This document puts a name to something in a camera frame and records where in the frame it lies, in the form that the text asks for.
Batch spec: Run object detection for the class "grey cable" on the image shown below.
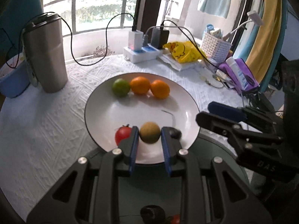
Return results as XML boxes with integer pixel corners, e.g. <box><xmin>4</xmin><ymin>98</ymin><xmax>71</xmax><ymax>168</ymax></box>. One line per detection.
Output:
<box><xmin>144</xmin><ymin>19</ymin><xmax>234</xmax><ymax>75</ymax></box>

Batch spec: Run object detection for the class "white bowl dark rim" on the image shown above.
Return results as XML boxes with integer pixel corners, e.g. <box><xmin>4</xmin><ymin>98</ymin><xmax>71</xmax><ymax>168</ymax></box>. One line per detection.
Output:
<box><xmin>84</xmin><ymin>73</ymin><xmax>200</xmax><ymax>152</ymax></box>

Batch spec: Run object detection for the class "blue plastic bowl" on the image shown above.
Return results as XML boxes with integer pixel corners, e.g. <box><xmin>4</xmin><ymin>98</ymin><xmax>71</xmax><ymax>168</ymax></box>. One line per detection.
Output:
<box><xmin>0</xmin><ymin>53</ymin><xmax>30</xmax><ymax>98</ymax></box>

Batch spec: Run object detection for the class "green lime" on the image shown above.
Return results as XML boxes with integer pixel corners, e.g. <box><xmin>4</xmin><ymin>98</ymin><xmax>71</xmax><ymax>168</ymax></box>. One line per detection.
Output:
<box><xmin>112</xmin><ymin>78</ymin><xmax>131</xmax><ymax>97</ymax></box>

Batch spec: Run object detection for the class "orange kumquat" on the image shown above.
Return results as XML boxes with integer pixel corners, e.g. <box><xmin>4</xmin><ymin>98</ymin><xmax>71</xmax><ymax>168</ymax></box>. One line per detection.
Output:
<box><xmin>150</xmin><ymin>79</ymin><xmax>170</xmax><ymax>99</ymax></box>
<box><xmin>130</xmin><ymin>76</ymin><xmax>150</xmax><ymax>95</ymax></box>

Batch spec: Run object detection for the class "yellow plastic bag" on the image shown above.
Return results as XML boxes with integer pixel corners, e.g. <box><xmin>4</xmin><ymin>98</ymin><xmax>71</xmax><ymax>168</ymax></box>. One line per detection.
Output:
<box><xmin>163</xmin><ymin>41</ymin><xmax>205</xmax><ymax>64</ymax></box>

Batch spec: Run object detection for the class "white power strip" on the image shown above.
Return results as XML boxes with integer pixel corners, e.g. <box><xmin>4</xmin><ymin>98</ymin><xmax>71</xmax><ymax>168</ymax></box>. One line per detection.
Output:
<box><xmin>123</xmin><ymin>45</ymin><xmax>163</xmax><ymax>64</ymax></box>

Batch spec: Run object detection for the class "white lotion tube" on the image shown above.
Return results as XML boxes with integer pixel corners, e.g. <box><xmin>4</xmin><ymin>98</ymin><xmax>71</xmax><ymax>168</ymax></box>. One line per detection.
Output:
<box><xmin>226</xmin><ymin>57</ymin><xmax>248</xmax><ymax>90</ymax></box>

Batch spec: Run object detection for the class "white lattice basket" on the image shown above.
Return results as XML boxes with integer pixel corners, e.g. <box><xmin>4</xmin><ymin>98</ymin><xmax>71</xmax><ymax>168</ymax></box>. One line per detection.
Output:
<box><xmin>200</xmin><ymin>32</ymin><xmax>232</xmax><ymax>63</ymax></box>

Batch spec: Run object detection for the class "white usb charger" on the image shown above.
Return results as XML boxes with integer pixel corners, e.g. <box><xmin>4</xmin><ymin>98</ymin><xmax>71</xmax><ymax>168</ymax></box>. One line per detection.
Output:
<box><xmin>128</xmin><ymin>25</ymin><xmax>143</xmax><ymax>51</ymax></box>

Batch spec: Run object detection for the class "black power adapter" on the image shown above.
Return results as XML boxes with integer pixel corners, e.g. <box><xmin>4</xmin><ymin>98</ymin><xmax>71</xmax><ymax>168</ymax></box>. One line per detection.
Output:
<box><xmin>150</xmin><ymin>27</ymin><xmax>169</xmax><ymax>50</ymax></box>

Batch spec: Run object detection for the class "white desk lamp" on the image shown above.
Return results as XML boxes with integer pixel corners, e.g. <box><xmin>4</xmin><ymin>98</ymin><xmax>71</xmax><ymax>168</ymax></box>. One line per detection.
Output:
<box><xmin>223</xmin><ymin>11</ymin><xmax>263</xmax><ymax>41</ymax></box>

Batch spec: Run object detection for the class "purple cloth pouch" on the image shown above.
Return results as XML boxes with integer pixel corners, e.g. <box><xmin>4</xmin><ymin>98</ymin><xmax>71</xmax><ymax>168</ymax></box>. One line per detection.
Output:
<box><xmin>217</xmin><ymin>57</ymin><xmax>259</xmax><ymax>95</ymax></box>

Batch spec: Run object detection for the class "teal curtain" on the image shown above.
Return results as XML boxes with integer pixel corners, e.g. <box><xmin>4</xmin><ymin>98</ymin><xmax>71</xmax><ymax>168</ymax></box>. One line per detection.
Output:
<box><xmin>1</xmin><ymin>0</ymin><xmax>43</xmax><ymax>60</ymax></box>

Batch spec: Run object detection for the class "red cherry tomato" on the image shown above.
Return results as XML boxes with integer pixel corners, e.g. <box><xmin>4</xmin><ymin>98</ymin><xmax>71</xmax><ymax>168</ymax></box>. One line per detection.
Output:
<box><xmin>115</xmin><ymin>124</ymin><xmax>132</xmax><ymax>146</ymax></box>
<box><xmin>169</xmin><ymin>214</ymin><xmax>180</xmax><ymax>224</ymax></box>

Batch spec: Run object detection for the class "yellow-green small fruit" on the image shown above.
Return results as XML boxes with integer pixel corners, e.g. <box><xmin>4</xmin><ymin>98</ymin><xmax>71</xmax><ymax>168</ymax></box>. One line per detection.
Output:
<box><xmin>139</xmin><ymin>121</ymin><xmax>161</xmax><ymax>144</ymax></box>

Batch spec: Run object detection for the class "black charging cable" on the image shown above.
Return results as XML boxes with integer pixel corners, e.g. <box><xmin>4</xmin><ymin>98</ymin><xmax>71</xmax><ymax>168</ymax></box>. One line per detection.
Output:
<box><xmin>56</xmin><ymin>13</ymin><xmax>138</xmax><ymax>67</ymax></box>

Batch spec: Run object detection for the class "stainless steel tumbler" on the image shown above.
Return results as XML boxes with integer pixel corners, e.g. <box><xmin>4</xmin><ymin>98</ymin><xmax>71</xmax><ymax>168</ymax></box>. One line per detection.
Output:
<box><xmin>21</xmin><ymin>13</ymin><xmax>68</xmax><ymax>93</ymax></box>

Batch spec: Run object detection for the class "round grey-green placemat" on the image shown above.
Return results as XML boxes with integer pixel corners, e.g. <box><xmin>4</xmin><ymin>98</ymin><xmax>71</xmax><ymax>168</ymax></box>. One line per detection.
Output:
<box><xmin>84</xmin><ymin>132</ymin><xmax>249</xmax><ymax>224</ymax></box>

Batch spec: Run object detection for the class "yellow curtain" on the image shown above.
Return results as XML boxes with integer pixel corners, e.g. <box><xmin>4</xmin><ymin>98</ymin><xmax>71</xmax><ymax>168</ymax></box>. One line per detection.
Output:
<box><xmin>246</xmin><ymin>0</ymin><xmax>282</xmax><ymax>83</ymax></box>

